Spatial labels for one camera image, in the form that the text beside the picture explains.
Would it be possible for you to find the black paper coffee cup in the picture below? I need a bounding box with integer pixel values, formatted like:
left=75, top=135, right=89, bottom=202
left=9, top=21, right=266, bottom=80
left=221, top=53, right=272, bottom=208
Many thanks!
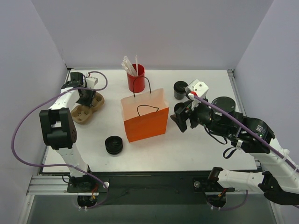
left=174, top=90, right=186, bottom=100

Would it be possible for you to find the black cup lid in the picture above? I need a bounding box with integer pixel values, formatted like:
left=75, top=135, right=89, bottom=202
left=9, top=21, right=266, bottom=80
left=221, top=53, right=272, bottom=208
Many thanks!
left=173, top=81, right=188, bottom=94

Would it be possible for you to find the orange paper bag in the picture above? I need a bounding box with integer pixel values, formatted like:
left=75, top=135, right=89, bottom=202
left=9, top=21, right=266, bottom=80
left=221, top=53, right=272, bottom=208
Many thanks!
left=121, top=86, right=169, bottom=142

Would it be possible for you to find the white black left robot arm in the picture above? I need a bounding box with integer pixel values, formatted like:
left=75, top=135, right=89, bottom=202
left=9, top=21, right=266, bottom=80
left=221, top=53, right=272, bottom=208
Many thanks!
left=39, top=72, right=98, bottom=192

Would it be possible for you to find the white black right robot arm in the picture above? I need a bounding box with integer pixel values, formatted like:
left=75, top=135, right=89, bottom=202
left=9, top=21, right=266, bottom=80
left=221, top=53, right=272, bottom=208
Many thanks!
left=171, top=97, right=299, bottom=208

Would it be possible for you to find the brown cardboard cup carrier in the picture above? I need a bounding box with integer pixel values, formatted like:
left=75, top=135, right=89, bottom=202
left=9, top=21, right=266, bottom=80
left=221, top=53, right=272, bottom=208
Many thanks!
left=71, top=93, right=105, bottom=125

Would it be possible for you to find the red cylindrical straw holder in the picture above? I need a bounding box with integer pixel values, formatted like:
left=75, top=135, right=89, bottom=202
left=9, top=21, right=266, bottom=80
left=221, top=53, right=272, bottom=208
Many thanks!
left=127, top=64, right=145, bottom=93

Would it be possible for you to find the stack of black lids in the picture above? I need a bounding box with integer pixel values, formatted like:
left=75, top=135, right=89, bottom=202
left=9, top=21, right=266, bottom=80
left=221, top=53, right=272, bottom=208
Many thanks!
left=105, top=136, right=123, bottom=155

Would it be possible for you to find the white wrapped straw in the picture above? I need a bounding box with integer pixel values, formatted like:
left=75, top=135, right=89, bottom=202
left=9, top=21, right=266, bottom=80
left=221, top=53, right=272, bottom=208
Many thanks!
left=135, top=55, right=139, bottom=76

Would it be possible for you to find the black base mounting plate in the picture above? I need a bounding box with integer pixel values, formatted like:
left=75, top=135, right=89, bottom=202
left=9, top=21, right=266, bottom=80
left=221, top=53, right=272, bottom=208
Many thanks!
left=67, top=171, right=234, bottom=206

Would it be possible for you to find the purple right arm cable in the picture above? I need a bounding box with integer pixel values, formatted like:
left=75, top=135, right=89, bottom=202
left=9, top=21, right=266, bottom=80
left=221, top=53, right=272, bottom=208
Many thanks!
left=192, top=94, right=299, bottom=210

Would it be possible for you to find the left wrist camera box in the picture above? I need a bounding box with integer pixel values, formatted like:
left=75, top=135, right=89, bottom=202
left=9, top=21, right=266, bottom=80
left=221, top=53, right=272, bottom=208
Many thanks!
left=85, top=73, right=98, bottom=89

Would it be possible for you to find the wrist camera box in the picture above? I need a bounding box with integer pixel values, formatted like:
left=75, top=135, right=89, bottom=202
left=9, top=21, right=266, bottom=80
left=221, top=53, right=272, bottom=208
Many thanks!
left=85, top=73, right=98, bottom=89
left=185, top=79, right=209, bottom=100

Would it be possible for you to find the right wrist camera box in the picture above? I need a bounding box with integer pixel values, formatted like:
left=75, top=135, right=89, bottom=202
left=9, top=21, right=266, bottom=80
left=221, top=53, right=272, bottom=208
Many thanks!
left=185, top=79, right=209, bottom=100

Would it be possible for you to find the aluminium frame rail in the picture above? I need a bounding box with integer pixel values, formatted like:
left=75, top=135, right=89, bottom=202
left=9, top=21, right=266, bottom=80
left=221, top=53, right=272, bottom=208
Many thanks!
left=25, top=174, right=278, bottom=196

